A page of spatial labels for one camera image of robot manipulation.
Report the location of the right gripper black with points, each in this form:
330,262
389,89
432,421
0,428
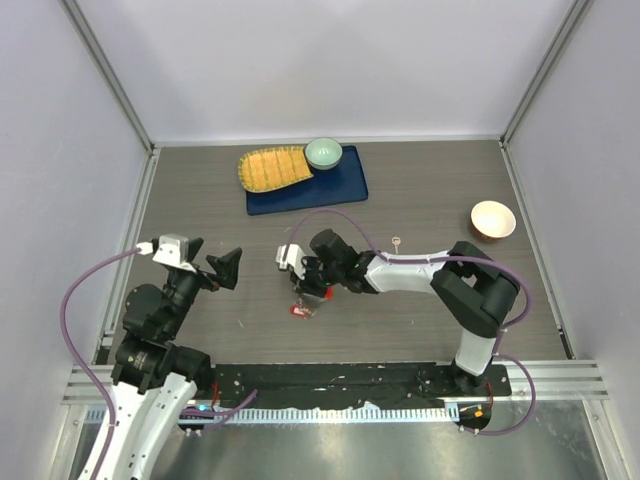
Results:
306,286

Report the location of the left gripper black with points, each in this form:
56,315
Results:
225,267

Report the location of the red keyring holder with rings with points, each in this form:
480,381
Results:
307,305

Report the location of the red key tag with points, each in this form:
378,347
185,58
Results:
299,311

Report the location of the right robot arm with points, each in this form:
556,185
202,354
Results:
471,286

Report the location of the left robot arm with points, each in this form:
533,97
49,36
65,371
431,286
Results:
152,378

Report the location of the small silver key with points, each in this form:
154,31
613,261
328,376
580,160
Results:
396,241

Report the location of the yellow woven basket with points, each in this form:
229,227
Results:
274,168

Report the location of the blue tray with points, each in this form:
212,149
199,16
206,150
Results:
344,183

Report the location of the green bowl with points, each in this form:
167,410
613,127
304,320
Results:
323,153

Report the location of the cream bowl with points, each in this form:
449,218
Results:
492,221

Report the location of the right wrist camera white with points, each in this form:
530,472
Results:
289,258

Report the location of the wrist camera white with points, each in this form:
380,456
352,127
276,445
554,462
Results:
169,250
289,258

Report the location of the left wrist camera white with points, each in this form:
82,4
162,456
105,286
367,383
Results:
169,250

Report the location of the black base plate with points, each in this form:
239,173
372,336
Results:
332,386

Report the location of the white cable duct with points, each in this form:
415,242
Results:
368,413

